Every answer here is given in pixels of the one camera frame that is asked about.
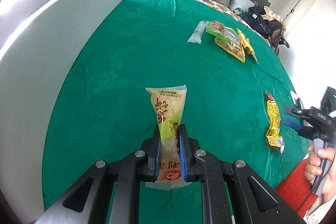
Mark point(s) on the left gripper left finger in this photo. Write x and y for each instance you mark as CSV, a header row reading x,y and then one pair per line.
x,y
108,192

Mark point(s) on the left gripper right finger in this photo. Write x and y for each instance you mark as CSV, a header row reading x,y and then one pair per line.
x,y
231,192

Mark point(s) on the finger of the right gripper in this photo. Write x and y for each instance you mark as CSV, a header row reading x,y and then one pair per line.
x,y
296,111
293,124

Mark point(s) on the red yellow snack pouch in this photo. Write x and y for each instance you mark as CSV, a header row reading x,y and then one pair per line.
x,y
274,140

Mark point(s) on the small yellow snack pouch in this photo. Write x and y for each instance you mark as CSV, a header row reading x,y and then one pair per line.
x,y
246,45

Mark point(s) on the beige rice cracker packet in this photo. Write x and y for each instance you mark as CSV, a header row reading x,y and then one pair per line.
x,y
168,104

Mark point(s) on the green label meat packet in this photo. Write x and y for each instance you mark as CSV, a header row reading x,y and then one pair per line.
x,y
221,31

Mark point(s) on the long clear noodle packet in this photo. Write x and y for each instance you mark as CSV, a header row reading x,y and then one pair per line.
x,y
196,36

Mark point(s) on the person's right hand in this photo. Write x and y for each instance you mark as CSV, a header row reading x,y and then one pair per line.
x,y
313,169

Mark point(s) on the white smartphone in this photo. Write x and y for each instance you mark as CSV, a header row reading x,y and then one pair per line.
x,y
294,97

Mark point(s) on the green satin tablecloth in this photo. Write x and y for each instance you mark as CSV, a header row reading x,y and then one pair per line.
x,y
159,62

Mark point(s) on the red cloth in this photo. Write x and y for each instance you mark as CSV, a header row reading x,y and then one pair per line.
x,y
295,190

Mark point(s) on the brown chair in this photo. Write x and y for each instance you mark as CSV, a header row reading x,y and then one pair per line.
x,y
276,38

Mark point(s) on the yellow rimmed peanut pouch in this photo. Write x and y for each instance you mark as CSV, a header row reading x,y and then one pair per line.
x,y
231,42

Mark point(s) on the beige cloth on pile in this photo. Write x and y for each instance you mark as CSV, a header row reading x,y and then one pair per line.
x,y
270,15

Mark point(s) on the black jacket pile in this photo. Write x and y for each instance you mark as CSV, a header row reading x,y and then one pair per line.
x,y
254,18

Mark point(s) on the white cardboard box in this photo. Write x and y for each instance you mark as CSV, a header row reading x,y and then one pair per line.
x,y
35,60

